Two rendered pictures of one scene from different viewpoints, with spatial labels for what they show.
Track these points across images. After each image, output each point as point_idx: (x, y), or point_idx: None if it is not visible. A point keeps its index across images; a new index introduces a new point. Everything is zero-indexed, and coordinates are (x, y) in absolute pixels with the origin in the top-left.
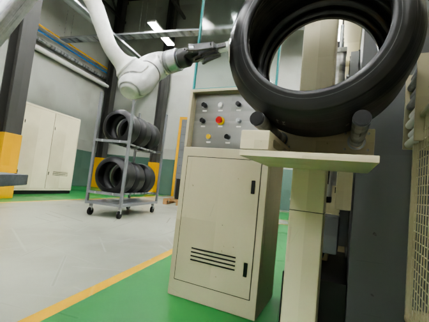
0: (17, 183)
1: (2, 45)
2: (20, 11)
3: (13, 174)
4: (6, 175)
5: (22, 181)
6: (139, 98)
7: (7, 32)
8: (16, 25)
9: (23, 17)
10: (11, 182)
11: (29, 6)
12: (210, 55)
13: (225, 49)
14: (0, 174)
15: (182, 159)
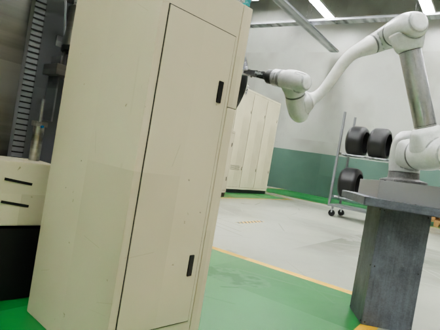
0: (359, 201)
1: (412, 102)
2: (403, 74)
3: (358, 194)
4: (355, 194)
5: (361, 200)
6: (293, 119)
7: (407, 93)
8: (406, 84)
9: (405, 74)
10: (357, 199)
11: (401, 66)
12: (253, 75)
13: (246, 75)
14: (354, 193)
15: (231, 131)
